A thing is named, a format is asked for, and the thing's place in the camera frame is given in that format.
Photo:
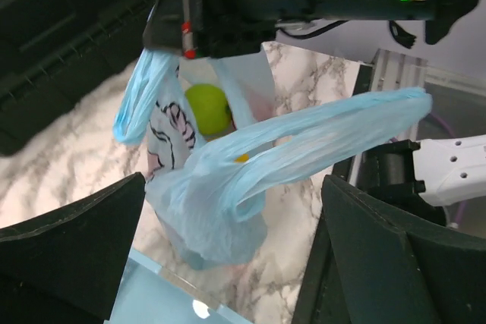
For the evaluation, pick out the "yellow fake fruit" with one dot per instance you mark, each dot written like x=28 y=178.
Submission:
x=243 y=158

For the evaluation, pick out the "green fake fruit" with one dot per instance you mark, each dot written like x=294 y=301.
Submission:
x=210 y=108

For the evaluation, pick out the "light blue plastic bag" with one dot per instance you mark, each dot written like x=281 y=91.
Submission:
x=210 y=205

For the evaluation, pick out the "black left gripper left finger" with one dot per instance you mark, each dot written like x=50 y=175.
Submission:
x=66 y=265

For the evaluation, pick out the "black plastic toolbox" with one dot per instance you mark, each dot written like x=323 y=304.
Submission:
x=54 y=52

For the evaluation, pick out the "light blue plastic basket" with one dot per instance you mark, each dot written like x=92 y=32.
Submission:
x=150 y=293

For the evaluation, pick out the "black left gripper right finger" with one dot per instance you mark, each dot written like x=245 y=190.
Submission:
x=374 y=263

